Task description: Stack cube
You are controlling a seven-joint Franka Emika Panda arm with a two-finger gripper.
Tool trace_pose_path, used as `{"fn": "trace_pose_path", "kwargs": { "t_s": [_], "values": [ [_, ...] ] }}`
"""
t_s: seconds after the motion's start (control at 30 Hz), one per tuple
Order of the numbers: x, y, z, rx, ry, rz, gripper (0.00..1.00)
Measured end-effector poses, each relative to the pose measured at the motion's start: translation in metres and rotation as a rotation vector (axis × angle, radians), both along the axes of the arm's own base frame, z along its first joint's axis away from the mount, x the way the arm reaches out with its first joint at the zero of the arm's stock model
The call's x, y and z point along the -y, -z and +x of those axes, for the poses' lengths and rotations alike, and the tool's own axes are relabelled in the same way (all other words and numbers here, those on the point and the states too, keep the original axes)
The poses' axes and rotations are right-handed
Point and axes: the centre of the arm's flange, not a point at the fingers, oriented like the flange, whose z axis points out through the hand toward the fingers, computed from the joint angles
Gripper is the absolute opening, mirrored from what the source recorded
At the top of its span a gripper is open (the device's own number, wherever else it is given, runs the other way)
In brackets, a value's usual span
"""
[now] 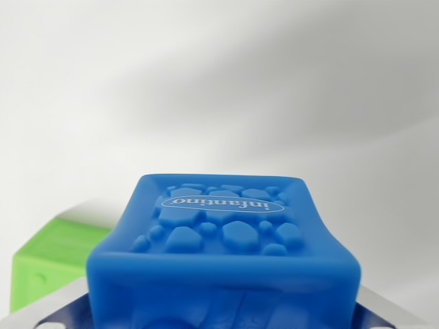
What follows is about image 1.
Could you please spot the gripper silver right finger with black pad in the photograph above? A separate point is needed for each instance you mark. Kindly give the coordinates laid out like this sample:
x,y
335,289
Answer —
x,y
380,313

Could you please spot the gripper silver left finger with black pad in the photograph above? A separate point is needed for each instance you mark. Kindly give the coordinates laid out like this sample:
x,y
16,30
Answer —
x,y
60,308

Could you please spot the blue embossed rubber cube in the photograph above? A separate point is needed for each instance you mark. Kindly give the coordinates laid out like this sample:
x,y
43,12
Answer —
x,y
223,267

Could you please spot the green embossed rubber cube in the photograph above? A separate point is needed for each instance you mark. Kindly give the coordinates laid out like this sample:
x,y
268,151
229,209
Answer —
x,y
44,260

